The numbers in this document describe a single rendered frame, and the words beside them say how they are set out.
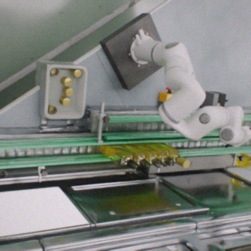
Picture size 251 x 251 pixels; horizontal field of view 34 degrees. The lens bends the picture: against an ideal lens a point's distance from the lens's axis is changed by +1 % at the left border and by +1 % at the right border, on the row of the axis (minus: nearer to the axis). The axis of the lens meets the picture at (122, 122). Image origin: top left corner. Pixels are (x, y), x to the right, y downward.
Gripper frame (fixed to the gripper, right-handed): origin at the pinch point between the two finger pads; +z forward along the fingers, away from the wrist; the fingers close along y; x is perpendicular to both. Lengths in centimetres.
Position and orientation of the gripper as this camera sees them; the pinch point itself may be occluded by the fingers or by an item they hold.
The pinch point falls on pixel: (245, 136)
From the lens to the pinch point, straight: 193.9
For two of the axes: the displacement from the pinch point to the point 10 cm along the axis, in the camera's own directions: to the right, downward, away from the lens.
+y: 7.2, -5.8, -3.8
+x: -4.8, -8.1, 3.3
